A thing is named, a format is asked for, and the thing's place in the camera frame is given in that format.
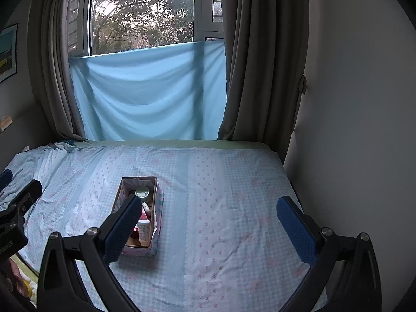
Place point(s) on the window with grey frame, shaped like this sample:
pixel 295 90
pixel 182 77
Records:
pixel 139 13

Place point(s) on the small beige wall object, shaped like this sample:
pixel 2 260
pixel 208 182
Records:
pixel 6 123

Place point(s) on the grey-brown curtain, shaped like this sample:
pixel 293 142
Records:
pixel 55 71
pixel 260 55

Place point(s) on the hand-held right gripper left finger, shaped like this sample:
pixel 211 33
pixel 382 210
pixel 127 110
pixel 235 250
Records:
pixel 122 230

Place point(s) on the small red container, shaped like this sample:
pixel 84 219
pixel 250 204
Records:
pixel 134 232

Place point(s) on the blue printed bed sheet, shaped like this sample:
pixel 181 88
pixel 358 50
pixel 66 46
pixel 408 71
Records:
pixel 211 185

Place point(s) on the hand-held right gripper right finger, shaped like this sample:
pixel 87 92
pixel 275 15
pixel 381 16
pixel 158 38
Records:
pixel 297 234

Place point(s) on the colourful folded bedding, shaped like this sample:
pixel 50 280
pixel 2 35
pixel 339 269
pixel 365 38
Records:
pixel 22 279

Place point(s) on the light blue window cloth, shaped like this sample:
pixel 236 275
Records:
pixel 146 97

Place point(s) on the printed cardboard box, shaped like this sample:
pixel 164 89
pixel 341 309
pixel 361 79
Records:
pixel 156 208

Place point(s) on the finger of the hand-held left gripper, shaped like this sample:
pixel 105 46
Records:
pixel 29 191
pixel 6 178

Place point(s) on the framed wall picture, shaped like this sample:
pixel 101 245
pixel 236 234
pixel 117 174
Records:
pixel 8 55

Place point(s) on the white pill bottle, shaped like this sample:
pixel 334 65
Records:
pixel 144 232

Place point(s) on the green jar with white lid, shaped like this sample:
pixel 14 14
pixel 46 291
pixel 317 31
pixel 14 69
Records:
pixel 143 193

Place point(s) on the curtain tieback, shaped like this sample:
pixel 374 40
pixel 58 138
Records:
pixel 303 84

